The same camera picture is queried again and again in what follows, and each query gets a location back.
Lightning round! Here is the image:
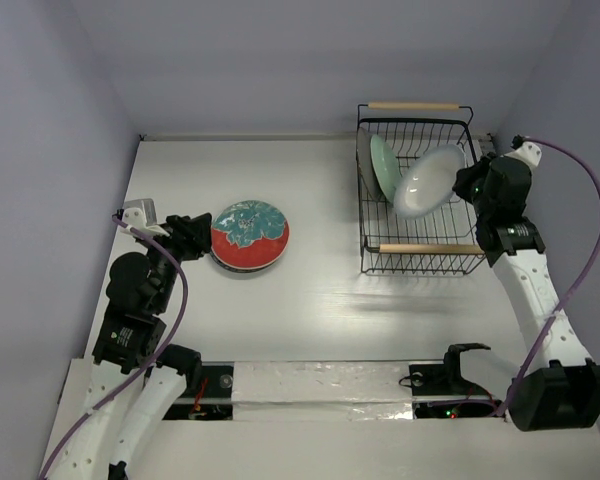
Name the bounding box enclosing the white bowl plate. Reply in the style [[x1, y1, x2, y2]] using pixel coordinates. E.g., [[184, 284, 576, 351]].
[[393, 144, 465, 219]]

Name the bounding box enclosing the blue floral plate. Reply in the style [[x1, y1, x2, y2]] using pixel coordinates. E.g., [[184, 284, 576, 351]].
[[210, 252, 279, 275]]

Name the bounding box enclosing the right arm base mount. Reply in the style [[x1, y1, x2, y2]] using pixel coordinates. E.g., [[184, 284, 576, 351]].
[[398, 343, 503, 420]]

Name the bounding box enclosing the silver tape strip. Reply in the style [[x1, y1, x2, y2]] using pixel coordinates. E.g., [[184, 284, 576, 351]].
[[231, 361, 414, 422]]

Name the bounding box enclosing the grey stone plate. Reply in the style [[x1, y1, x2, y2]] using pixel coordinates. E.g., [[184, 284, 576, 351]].
[[356, 128, 384, 202]]

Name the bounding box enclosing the light green plate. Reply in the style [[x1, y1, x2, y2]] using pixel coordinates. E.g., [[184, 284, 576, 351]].
[[370, 135, 402, 203]]

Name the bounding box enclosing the red and teal plate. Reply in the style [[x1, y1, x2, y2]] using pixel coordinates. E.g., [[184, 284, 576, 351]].
[[211, 200, 291, 268]]

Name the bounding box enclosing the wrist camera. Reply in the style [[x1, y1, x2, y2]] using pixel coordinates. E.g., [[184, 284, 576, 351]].
[[507, 135, 542, 170], [112, 198, 168, 240]]

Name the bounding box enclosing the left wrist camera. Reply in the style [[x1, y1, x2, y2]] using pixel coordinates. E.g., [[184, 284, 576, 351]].
[[112, 198, 168, 240]]

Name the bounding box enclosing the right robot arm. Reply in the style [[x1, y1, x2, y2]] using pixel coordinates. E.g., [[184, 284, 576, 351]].
[[453, 155, 600, 431]]

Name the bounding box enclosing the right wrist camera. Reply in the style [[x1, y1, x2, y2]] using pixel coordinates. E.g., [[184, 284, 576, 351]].
[[507, 135, 542, 170]]

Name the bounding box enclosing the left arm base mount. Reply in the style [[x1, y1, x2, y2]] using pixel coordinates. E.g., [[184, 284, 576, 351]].
[[157, 344, 234, 421]]

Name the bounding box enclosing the black wire dish rack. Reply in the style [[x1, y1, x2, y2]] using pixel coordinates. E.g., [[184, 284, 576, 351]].
[[356, 102, 484, 275]]

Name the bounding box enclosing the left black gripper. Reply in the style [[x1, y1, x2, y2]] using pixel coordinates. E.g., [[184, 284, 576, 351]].
[[139, 211, 211, 310]]

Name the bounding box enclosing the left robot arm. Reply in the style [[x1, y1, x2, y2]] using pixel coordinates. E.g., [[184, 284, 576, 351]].
[[39, 207, 212, 479]]

